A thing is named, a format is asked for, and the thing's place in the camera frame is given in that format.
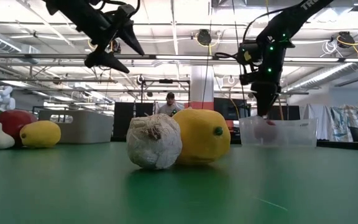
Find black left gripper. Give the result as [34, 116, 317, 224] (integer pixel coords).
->
[63, 0, 145, 74]

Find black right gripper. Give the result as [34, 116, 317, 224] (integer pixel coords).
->
[249, 80, 281, 118]

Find red tomato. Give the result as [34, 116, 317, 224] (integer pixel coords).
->
[253, 119, 278, 144]
[0, 109, 39, 147]

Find yellow lemon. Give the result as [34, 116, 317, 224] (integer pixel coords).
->
[172, 108, 231, 166]
[19, 120, 62, 149]

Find black monitor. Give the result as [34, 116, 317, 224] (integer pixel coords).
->
[267, 105, 301, 121]
[213, 97, 251, 121]

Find clear plastic basket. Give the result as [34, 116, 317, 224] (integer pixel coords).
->
[238, 116, 319, 147]

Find white hanging cloth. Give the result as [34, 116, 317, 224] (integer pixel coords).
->
[300, 103, 334, 141]

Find white pillar red band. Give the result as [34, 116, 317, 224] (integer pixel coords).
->
[190, 65, 214, 110]

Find black partition panel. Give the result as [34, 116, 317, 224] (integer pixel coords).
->
[113, 101, 154, 142]

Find person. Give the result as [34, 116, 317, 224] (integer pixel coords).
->
[157, 91, 185, 118]

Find grey plastic basket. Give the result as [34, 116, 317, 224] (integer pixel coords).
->
[38, 109, 114, 144]

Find patterned hanging cloth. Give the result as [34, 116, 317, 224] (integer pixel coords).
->
[329, 104, 358, 142]

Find green table mat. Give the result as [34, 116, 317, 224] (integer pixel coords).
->
[0, 141, 358, 224]

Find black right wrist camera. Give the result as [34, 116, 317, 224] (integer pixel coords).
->
[239, 41, 261, 66]

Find black rig frame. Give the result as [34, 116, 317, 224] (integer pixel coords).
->
[140, 78, 191, 108]

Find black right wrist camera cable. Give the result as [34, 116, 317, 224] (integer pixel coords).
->
[214, 7, 285, 62]

